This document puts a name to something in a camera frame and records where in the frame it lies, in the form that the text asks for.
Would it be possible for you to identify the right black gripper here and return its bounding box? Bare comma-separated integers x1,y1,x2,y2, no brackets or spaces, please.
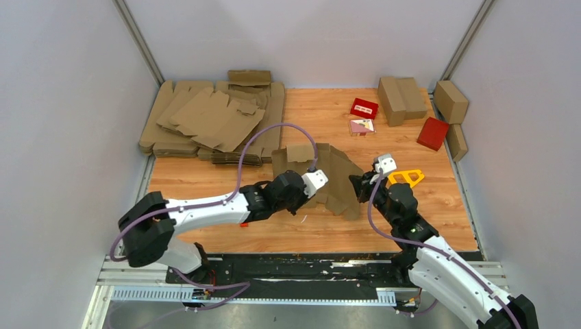
349,171,397,227

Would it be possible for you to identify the brown cardboard box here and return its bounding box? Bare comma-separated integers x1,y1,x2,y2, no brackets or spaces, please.
271,143,363,221

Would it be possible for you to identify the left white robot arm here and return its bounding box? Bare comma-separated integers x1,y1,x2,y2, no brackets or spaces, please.
118,170,328,283

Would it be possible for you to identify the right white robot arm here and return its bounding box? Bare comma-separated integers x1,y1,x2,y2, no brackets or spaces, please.
349,171,539,328

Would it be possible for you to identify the pink white picture card box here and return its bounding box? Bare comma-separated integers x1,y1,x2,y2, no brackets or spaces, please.
349,119,375,136

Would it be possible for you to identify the red box with white labels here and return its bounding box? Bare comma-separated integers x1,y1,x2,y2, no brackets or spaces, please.
349,97,379,119

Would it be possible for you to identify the dark red box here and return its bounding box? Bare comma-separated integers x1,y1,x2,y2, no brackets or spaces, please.
417,117,450,151

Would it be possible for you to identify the folded cardboard box left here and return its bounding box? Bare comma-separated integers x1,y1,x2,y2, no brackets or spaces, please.
378,77,406,127

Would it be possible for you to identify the folded cardboard box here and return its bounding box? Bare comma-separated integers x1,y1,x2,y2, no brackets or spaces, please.
446,124,468,162
378,77,406,127

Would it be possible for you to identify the folded cardboard box lower right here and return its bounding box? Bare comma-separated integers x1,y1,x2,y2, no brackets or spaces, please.
446,124,468,162

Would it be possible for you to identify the folded cardboard box corner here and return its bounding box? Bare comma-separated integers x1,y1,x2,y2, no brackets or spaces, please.
433,80,469,124

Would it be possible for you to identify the stack of flat cardboard blanks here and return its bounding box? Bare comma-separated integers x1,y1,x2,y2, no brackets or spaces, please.
138,70,286,167

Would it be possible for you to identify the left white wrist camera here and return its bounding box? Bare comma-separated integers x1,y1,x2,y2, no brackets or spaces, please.
301,169,328,199

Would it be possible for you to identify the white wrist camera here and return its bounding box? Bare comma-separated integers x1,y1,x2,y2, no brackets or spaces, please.
372,154,397,176
301,169,328,199

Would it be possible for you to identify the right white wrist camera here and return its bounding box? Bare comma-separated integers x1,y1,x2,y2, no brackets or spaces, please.
372,154,397,176

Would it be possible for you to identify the yellow plastic triangle frame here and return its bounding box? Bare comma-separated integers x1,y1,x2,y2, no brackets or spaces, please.
388,169,425,188

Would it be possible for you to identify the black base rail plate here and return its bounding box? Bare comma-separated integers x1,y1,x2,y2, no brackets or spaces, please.
185,252,421,301

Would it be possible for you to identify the white slotted cable duct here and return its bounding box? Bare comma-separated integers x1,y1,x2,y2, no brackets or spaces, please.
111,287,398,306

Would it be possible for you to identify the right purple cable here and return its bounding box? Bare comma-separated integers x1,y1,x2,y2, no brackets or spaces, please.
367,172,523,329

